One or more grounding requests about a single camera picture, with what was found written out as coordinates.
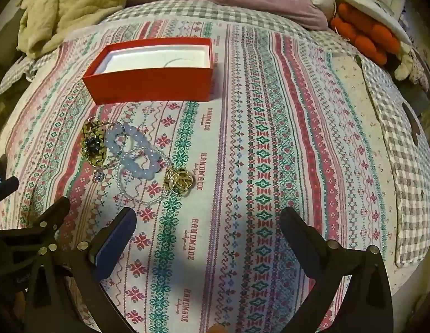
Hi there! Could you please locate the patterned knit blanket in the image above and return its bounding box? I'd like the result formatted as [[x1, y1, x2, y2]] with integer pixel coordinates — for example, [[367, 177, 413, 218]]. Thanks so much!
[[0, 17, 423, 333]]

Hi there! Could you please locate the orange plush toy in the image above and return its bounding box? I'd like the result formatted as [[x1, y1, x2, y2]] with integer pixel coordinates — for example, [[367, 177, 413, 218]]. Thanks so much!
[[329, 2, 401, 65]]

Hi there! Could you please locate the clear bead bracelet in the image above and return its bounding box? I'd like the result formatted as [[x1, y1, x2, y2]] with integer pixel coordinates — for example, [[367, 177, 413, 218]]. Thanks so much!
[[115, 147, 174, 206]]

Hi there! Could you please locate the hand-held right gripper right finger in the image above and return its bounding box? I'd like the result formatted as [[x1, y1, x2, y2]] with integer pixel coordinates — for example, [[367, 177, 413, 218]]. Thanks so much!
[[279, 207, 395, 333]]

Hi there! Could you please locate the light blue bead bracelet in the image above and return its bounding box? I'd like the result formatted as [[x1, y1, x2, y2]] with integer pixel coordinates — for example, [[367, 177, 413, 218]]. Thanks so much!
[[105, 124, 147, 154], [121, 148, 166, 181]]

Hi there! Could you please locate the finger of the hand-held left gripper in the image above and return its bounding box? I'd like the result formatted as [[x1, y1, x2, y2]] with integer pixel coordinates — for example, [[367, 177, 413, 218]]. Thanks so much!
[[0, 176, 20, 205], [0, 196, 71, 268]]

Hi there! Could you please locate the beige crumpled blanket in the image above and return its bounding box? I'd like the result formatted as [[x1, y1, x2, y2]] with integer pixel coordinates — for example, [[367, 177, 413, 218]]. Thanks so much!
[[17, 0, 156, 59]]

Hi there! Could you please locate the grey checked pad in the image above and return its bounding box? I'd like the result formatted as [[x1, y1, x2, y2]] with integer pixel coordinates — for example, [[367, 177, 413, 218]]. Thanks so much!
[[357, 55, 430, 268]]

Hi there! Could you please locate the cream plush toy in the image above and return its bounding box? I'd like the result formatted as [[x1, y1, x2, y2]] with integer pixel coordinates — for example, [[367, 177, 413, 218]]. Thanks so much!
[[394, 43, 430, 91]]

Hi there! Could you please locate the red cardboard box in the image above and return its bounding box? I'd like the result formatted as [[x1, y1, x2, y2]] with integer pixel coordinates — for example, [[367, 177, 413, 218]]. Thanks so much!
[[82, 37, 215, 105]]

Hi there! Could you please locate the gold ornament brooch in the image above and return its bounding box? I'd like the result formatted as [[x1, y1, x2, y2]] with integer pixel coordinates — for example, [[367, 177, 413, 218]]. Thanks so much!
[[164, 167, 195, 195]]

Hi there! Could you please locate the green gold beaded bracelet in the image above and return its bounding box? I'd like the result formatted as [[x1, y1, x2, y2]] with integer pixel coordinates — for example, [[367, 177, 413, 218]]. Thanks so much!
[[81, 120, 123, 166]]

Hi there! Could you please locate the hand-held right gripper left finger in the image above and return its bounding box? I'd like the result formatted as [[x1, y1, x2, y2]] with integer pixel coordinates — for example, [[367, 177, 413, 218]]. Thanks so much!
[[24, 206, 137, 333]]

